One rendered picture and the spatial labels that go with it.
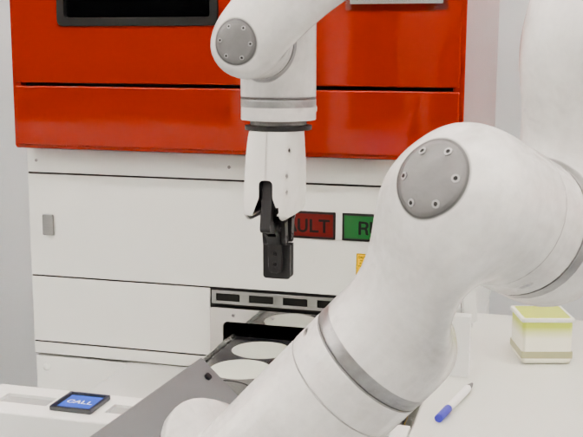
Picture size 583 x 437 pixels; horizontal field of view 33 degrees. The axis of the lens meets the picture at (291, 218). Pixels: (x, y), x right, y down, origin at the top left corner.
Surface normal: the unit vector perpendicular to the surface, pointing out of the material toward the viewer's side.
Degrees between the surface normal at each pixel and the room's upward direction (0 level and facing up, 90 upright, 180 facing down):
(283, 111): 90
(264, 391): 60
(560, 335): 90
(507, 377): 0
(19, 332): 90
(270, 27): 100
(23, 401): 0
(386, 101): 90
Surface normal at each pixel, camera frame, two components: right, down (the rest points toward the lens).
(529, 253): 0.44, 0.62
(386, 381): -0.05, 0.39
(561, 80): -0.59, 0.58
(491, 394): 0.00, -0.99
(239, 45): -0.37, 0.20
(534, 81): -0.80, 0.50
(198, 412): 0.64, -0.69
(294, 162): 0.93, 0.07
